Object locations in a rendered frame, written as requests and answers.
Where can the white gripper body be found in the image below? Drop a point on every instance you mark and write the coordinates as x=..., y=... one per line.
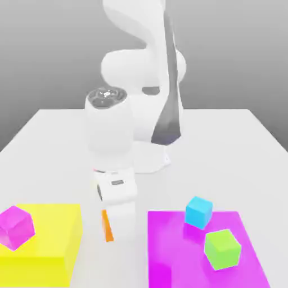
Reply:
x=121, y=218

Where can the small magenta cube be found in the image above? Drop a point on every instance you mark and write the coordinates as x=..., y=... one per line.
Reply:
x=15, y=227

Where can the large yellow box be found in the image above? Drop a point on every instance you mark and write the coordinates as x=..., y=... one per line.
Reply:
x=51, y=236

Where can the large magenta box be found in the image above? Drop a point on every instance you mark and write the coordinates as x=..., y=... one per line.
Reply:
x=175, y=252

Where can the small green cube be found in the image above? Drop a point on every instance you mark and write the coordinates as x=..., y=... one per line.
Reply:
x=222, y=249

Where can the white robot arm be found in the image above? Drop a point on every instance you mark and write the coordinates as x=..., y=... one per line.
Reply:
x=112, y=135

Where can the small orange cube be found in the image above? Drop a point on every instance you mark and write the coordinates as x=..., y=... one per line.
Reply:
x=107, y=227

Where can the small cyan cube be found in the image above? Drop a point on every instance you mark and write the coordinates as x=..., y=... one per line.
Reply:
x=199, y=212

